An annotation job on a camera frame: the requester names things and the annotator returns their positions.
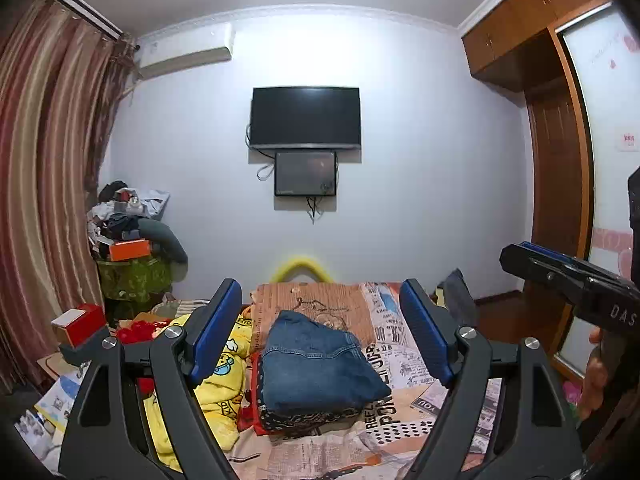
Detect dark grey cloth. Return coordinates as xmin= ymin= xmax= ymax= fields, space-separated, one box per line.
xmin=437 ymin=268 xmax=481 ymax=331

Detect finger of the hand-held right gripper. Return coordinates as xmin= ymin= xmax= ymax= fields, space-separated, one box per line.
xmin=519 ymin=241 xmax=601 ymax=273
xmin=500 ymin=242 xmax=591 ymax=306

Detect large black wall television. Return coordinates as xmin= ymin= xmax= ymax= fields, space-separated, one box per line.
xmin=249 ymin=86 xmax=362 ymax=151

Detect red plush cloth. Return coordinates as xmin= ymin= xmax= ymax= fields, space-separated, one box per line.
xmin=117 ymin=320 xmax=168 ymax=396

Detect white air conditioner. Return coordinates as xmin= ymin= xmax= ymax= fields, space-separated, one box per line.
xmin=136 ymin=24 xmax=237 ymax=70

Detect blue denim jacket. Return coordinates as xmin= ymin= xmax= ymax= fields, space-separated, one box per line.
xmin=261 ymin=310 xmax=392 ymax=413

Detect navy and red patterned scarf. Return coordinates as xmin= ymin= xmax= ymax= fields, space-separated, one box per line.
xmin=237 ymin=350 xmax=363 ymax=436

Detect yellow cartoon blanket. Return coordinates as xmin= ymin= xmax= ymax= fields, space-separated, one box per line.
xmin=142 ymin=310 xmax=253 ymax=473

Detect white wardrobe sliding door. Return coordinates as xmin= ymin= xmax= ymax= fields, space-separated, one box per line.
xmin=552 ymin=5 xmax=640 ymax=381

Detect stack of books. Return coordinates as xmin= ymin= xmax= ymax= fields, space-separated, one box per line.
xmin=15 ymin=375 xmax=83 ymax=461

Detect brown striped curtain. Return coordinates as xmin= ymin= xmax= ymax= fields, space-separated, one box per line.
xmin=0 ymin=0 xmax=138 ymax=396

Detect black dangling cable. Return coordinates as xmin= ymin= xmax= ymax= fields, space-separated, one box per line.
xmin=305 ymin=194 xmax=325 ymax=225

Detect person's right hand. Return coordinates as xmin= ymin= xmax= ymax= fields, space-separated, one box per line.
xmin=577 ymin=327 xmax=621 ymax=421

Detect brown wooden door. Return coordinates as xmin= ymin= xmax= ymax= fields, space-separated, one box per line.
xmin=522 ymin=87 xmax=596 ymax=361

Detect striped cloth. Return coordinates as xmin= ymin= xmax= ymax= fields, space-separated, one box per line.
xmin=150 ymin=297 xmax=211 ymax=318

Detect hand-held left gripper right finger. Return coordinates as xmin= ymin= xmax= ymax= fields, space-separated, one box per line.
xmin=399 ymin=278 xmax=585 ymax=480

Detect small black wall screen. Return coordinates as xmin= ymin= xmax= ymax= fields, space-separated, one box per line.
xmin=274 ymin=149 xmax=337 ymax=197

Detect red and white box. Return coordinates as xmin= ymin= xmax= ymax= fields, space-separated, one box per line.
xmin=51 ymin=304 xmax=108 ymax=348

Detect pile of clutter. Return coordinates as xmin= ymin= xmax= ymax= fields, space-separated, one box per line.
xmin=87 ymin=180 xmax=171 ymax=256

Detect orange box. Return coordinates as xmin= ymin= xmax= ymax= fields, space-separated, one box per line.
xmin=107 ymin=239 xmax=153 ymax=262

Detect wooden overhead cabinets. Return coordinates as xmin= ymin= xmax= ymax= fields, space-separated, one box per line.
xmin=460 ymin=0 xmax=613 ymax=93

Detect yellow foam ring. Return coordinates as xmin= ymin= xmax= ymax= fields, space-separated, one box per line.
xmin=270 ymin=255 xmax=331 ymax=285

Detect white curtain rail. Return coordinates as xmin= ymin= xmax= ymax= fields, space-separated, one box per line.
xmin=37 ymin=0 xmax=126 ymax=41

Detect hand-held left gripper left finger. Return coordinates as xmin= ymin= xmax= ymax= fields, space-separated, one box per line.
xmin=57 ymin=277 xmax=243 ymax=480

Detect grey neck pillow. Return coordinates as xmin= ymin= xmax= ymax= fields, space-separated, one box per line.
xmin=137 ymin=218 xmax=190 ymax=266

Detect newspaper print bed sheet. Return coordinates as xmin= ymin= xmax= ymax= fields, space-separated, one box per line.
xmin=227 ymin=280 xmax=506 ymax=480

